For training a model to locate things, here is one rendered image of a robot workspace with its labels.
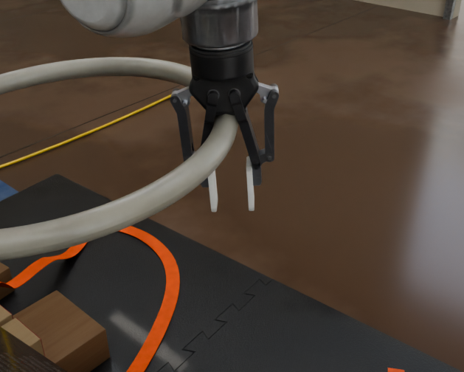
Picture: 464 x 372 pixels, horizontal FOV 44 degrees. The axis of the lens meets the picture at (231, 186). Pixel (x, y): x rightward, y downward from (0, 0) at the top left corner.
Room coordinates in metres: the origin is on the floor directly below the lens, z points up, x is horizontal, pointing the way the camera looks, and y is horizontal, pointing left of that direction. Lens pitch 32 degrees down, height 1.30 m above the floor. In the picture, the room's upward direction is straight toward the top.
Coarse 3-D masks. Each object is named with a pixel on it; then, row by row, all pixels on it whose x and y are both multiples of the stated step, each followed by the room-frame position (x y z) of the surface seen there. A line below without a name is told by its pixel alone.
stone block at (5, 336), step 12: (0, 336) 0.59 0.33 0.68; (12, 336) 0.61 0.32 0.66; (0, 348) 0.54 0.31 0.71; (12, 348) 0.56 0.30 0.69; (24, 348) 0.58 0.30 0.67; (0, 360) 0.51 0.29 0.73; (12, 360) 0.52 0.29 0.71; (24, 360) 0.53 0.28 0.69; (36, 360) 0.55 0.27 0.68; (48, 360) 0.57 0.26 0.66
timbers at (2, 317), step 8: (0, 312) 1.10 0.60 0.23; (8, 312) 1.10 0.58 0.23; (0, 320) 1.07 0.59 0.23; (8, 320) 1.09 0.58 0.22; (16, 320) 1.07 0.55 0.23; (8, 328) 1.05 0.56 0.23; (16, 328) 1.05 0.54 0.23; (24, 328) 1.05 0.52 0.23; (16, 336) 1.02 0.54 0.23; (24, 336) 1.02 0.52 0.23; (32, 336) 1.02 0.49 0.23; (32, 344) 1.00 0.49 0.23; (40, 344) 1.01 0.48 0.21; (40, 352) 1.00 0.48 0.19
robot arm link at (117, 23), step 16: (64, 0) 0.45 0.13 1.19; (80, 0) 0.44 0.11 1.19; (96, 0) 0.43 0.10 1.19; (112, 0) 0.42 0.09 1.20; (128, 0) 0.43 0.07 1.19; (144, 0) 0.43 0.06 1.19; (160, 0) 0.44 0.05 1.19; (176, 0) 0.46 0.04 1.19; (192, 0) 0.47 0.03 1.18; (80, 16) 0.44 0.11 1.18; (96, 16) 0.43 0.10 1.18; (112, 16) 0.43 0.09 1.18; (128, 16) 0.43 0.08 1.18; (144, 16) 0.44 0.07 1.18; (160, 16) 0.45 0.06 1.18; (176, 16) 0.47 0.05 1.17; (96, 32) 0.45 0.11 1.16; (112, 32) 0.44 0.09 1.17; (128, 32) 0.44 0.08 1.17; (144, 32) 0.46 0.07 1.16
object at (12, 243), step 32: (64, 64) 0.89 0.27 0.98; (96, 64) 0.88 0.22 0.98; (128, 64) 0.87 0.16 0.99; (160, 64) 0.85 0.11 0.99; (224, 128) 0.61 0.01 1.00; (192, 160) 0.54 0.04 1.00; (160, 192) 0.49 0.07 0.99; (32, 224) 0.45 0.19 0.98; (64, 224) 0.44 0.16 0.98; (96, 224) 0.45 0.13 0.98; (128, 224) 0.46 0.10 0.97; (0, 256) 0.42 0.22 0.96
